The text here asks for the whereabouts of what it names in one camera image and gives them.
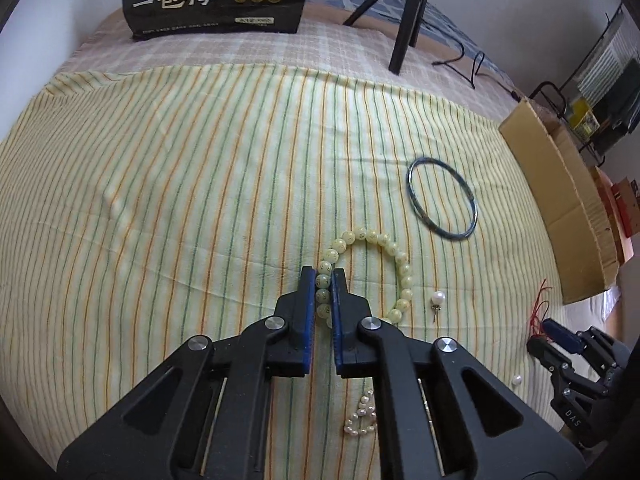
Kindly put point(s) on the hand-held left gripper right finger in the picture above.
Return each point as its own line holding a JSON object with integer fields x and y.
{"x": 337, "y": 345}

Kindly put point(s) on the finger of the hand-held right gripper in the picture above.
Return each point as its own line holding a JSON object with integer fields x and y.
{"x": 545, "y": 352}
{"x": 562, "y": 335}

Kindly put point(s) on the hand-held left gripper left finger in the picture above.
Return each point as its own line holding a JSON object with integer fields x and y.
{"x": 310, "y": 350}

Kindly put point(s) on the red thread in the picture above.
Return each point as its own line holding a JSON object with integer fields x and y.
{"x": 539, "y": 310}

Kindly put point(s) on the small loose pearl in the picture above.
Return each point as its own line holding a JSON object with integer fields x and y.
{"x": 517, "y": 380}

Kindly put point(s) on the pearl earring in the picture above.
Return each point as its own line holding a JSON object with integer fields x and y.
{"x": 439, "y": 298}

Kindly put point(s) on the brown cardboard box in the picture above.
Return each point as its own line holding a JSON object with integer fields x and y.
{"x": 560, "y": 190}

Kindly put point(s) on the red box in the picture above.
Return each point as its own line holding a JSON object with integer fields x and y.
{"x": 627, "y": 205}

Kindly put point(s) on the striped yellow cloth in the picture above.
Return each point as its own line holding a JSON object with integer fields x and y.
{"x": 175, "y": 210}

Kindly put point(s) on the thin metal bangle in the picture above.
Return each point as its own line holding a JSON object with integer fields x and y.
{"x": 430, "y": 160}

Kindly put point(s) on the black metal rack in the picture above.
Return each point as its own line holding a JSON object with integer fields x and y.
{"x": 595, "y": 75}

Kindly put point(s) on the checked beige blanket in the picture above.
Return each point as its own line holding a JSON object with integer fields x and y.
{"x": 325, "y": 50}

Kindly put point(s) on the black tripod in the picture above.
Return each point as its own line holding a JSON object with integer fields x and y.
{"x": 407, "y": 20}

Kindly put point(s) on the black printed bag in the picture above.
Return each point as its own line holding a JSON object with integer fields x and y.
{"x": 215, "y": 0}

